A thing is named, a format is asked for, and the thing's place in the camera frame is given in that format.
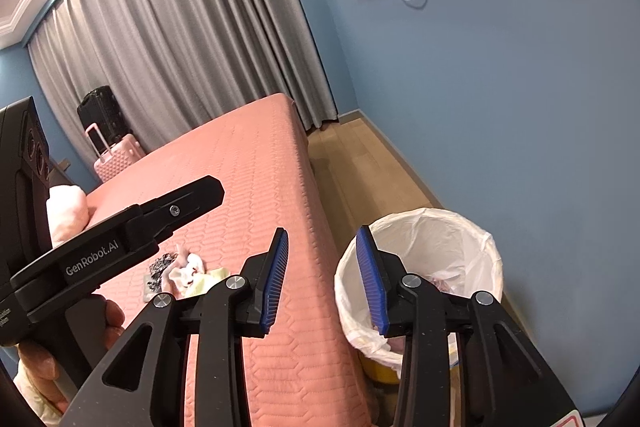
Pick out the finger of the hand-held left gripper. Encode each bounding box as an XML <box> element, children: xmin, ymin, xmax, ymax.
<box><xmin>122</xmin><ymin>175</ymin><xmax>226</xmax><ymax>254</ymax></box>

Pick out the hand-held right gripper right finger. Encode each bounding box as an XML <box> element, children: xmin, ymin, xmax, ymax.
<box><xmin>355</xmin><ymin>224</ymin><xmax>583</xmax><ymax>427</ymax></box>

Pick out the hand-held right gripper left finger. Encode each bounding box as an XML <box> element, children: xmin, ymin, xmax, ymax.
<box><xmin>60</xmin><ymin>227</ymin><xmax>291</xmax><ymax>427</ymax></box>

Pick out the light green cloth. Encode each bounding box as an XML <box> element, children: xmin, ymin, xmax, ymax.
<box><xmin>187</xmin><ymin>267</ymin><xmax>231</xmax><ymax>300</ymax></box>

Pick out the white pink scrunchie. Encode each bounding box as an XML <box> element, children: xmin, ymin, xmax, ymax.
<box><xmin>167</xmin><ymin>249</ymin><xmax>205</xmax><ymax>293</ymax></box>

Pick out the black white patterned scrunchie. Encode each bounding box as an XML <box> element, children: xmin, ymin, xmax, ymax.
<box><xmin>147</xmin><ymin>244</ymin><xmax>186</xmax><ymax>295</ymax></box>

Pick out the bin with white plastic liner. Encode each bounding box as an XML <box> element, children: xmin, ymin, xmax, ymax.
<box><xmin>334</xmin><ymin>207</ymin><xmax>503</xmax><ymax>375</ymax></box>

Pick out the person's left hand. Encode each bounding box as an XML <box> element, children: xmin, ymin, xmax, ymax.
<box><xmin>15</xmin><ymin>291</ymin><xmax>127</xmax><ymax>415</ymax></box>

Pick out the pink pillow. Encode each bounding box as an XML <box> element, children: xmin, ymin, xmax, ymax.
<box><xmin>46</xmin><ymin>183</ymin><xmax>90</xmax><ymax>248</ymax></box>

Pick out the pink quilted bed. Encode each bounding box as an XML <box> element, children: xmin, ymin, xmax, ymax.
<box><xmin>85</xmin><ymin>93</ymin><xmax>381</xmax><ymax>427</ymax></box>

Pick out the yellow plastic item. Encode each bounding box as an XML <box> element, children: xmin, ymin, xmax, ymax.
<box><xmin>360</xmin><ymin>349</ymin><xmax>401</xmax><ymax>380</ymax></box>

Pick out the pink suitcase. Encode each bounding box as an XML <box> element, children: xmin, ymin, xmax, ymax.
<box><xmin>85</xmin><ymin>123</ymin><xmax>146</xmax><ymax>182</ymax></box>

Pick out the black suitcase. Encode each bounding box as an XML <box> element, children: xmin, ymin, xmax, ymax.
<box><xmin>76</xmin><ymin>86</ymin><xmax>132</xmax><ymax>145</ymax></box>

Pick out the grey curtain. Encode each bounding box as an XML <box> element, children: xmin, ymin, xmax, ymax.
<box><xmin>27</xmin><ymin>0</ymin><xmax>341</xmax><ymax>168</ymax></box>

